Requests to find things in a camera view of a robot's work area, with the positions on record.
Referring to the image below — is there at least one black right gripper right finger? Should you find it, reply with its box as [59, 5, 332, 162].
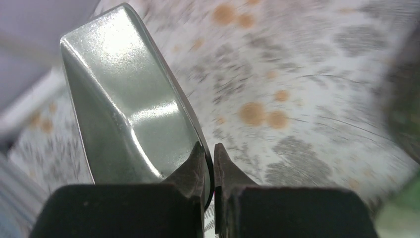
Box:
[213, 143, 258, 238]

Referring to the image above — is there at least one grey plastic litter box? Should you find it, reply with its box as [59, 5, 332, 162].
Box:
[387, 21, 420, 163]

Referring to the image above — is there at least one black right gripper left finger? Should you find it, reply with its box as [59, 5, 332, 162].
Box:
[163, 142, 205, 238]

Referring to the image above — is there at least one green cat litter bag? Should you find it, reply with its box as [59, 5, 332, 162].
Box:
[375, 176, 420, 238]

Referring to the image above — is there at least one metal litter scoop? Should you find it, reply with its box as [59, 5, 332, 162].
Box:
[60, 3, 214, 206]

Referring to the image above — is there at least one floral patterned mat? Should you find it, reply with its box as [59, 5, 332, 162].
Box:
[0, 0, 420, 238]

